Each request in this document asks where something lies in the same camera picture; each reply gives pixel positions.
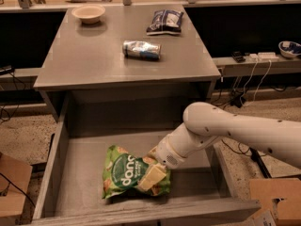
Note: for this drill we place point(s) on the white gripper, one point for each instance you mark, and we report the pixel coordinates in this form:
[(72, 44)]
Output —
[(165, 155)]

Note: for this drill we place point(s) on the green rice chip bag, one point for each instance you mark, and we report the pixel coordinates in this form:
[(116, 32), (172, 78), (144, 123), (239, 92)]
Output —
[(122, 171)]

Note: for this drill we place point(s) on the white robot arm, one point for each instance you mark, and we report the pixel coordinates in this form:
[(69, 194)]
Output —
[(204, 124)]

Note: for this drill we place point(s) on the grey open top drawer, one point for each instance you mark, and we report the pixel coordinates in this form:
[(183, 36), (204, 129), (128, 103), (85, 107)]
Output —
[(100, 153)]

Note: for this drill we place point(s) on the grey counter cabinet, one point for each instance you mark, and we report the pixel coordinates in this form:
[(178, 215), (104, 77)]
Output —
[(92, 56)]

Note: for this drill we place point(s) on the dark blue snack bag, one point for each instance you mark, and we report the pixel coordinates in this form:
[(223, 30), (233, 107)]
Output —
[(166, 21)]

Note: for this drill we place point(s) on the black rod on floor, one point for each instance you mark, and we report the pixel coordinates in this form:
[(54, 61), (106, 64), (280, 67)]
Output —
[(255, 156)]

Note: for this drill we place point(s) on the black power adapter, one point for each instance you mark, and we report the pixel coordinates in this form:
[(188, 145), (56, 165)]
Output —
[(238, 101)]

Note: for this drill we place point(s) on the blue silver drink can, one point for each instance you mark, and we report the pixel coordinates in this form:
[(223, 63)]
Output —
[(141, 49)]

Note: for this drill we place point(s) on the cardboard box at right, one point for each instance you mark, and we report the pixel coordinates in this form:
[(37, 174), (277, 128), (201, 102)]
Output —
[(281, 197)]

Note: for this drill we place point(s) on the cardboard box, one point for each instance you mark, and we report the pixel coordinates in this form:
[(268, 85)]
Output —
[(281, 197), (14, 181)]

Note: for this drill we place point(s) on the black device on ledge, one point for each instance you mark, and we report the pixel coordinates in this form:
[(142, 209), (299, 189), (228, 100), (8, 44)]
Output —
[(238, 57)]

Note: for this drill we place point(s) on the cardboard box at left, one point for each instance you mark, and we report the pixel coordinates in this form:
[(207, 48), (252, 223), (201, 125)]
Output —
[(14, 181)]

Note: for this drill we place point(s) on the white power strip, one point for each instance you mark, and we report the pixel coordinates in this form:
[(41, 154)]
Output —
[(265, 56)]

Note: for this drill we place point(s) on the beige paper bowl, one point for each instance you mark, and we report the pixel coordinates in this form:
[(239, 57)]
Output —
[(88, 14)]

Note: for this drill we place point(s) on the blue white patterned bowl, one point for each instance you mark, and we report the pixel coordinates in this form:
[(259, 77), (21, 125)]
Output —
[(289, 49)]

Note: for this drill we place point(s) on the black device at left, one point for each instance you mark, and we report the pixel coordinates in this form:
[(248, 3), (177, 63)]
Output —
[(6, 69)]

